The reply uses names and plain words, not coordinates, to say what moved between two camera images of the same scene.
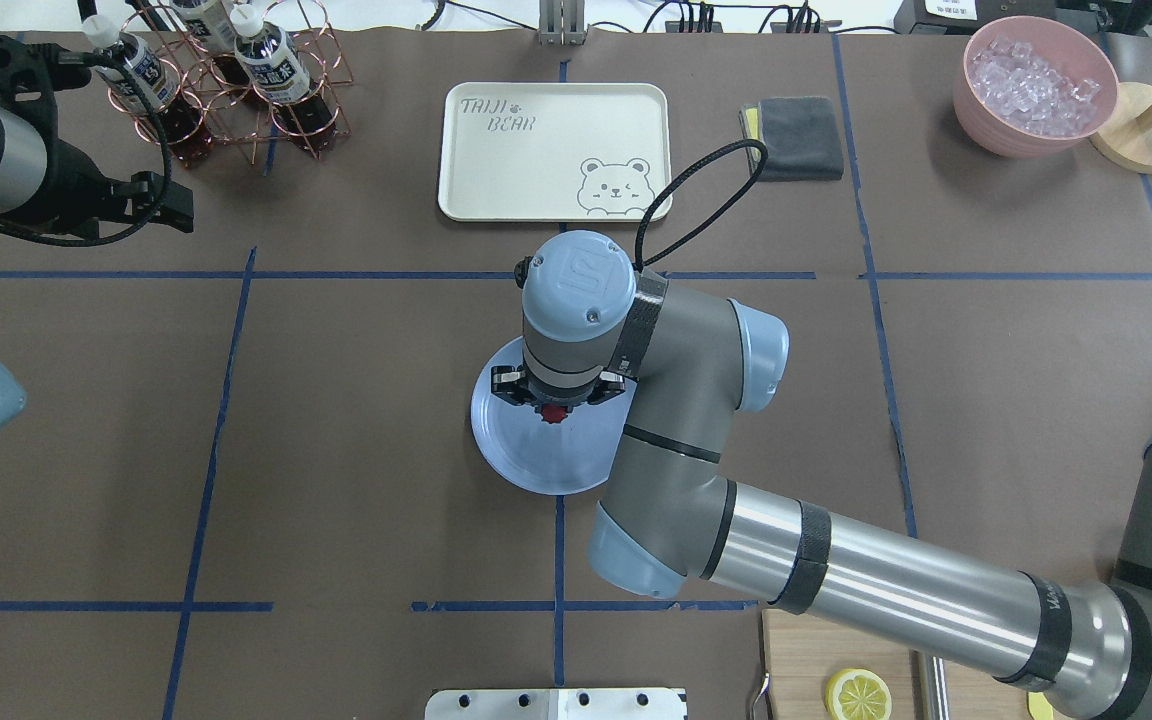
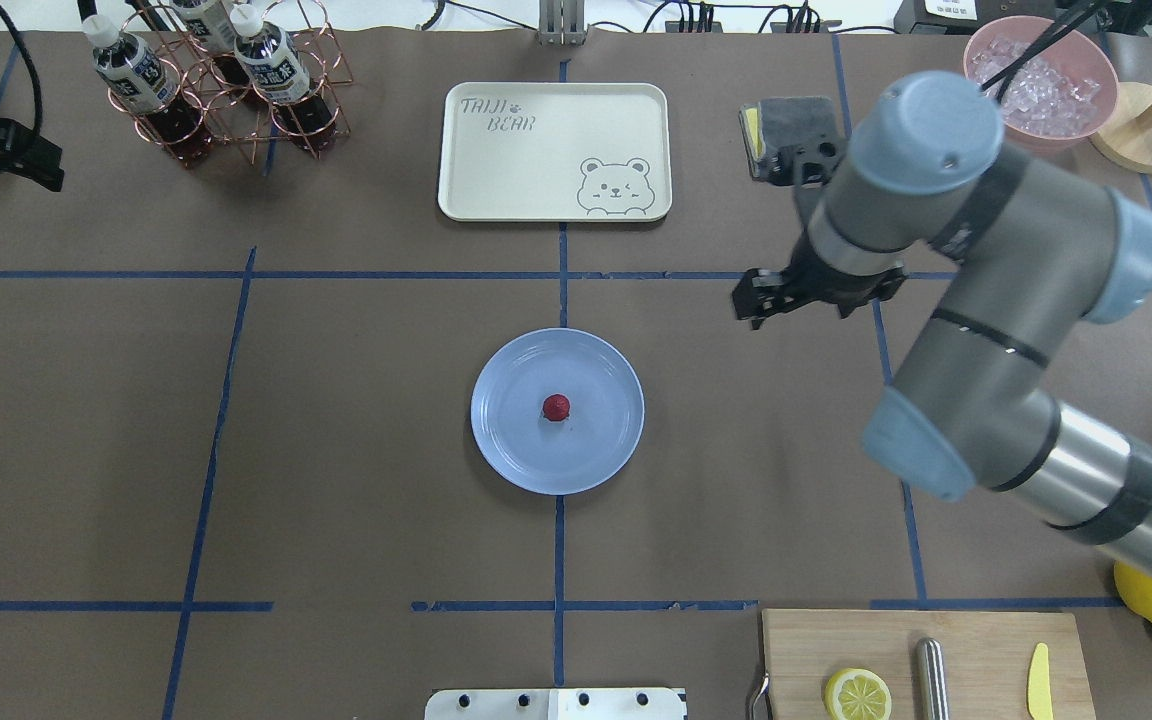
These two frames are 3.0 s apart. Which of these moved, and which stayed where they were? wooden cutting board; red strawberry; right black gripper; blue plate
Moved: right black gripper
Stayed: wooden cutting board; blue plate; red strawberry
